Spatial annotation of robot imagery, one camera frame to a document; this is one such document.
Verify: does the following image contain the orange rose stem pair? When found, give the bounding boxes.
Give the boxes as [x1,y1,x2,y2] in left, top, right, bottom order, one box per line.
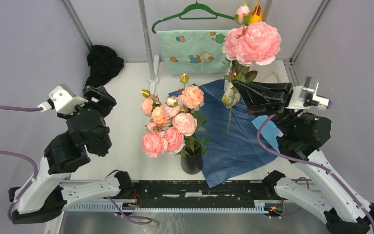
[141,89,171,129]

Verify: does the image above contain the dark blue wrapping paper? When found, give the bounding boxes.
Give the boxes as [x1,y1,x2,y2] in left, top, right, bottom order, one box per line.
[168,79,280,189]

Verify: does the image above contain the black cloth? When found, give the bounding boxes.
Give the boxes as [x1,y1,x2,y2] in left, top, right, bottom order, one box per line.
[84,45,124,88]

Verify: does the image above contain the cream ribbon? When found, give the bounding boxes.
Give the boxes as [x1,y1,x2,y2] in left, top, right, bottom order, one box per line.
[260,71,286,83]

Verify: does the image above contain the green hanger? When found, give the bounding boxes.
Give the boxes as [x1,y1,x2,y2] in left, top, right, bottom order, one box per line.
[151,0,236,35]

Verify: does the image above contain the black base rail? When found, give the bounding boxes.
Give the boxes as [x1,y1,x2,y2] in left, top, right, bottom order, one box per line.
[102,179,295,209]

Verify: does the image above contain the light blue wrapping paper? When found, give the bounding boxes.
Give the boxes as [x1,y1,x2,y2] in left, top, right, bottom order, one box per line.
[251,116,280,152]

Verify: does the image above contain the orange rose stem with bud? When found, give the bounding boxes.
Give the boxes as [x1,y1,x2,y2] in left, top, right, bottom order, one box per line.
[177,73,206,131]

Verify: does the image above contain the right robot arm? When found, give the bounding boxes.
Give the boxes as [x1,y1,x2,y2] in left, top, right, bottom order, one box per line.
[232,77,374,234]

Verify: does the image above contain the white cable duct strip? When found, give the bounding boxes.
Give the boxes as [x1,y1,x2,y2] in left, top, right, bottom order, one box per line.
[67,201,268,215]

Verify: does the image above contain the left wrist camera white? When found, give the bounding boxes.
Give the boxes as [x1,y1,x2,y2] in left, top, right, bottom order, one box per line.
[37,84,88,115]

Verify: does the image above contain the large pink peony stem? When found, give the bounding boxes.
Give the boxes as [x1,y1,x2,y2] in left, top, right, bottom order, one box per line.
[222,0,281,132]

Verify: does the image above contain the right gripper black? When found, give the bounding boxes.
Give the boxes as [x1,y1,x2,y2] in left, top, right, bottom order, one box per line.
[232,76,297,136]

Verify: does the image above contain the pink peony pair stem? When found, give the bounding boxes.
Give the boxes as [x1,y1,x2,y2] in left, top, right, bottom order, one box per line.
[141,122,201,157]

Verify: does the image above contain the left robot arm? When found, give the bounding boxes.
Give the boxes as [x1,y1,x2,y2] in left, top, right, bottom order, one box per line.
[9,84,133,224]

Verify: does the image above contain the mint green patterned towel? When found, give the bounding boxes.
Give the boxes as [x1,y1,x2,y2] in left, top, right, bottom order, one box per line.
[156,30,229,74]

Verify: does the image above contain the black vase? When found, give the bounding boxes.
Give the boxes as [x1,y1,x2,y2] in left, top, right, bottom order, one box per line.
[181,147,203,175]

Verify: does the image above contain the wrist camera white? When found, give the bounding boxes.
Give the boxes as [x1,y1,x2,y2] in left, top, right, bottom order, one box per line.
[37,84,88,115]
[285,77,332,110]

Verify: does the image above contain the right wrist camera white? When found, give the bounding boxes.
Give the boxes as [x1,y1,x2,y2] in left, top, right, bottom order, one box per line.
[285,77,332,110]

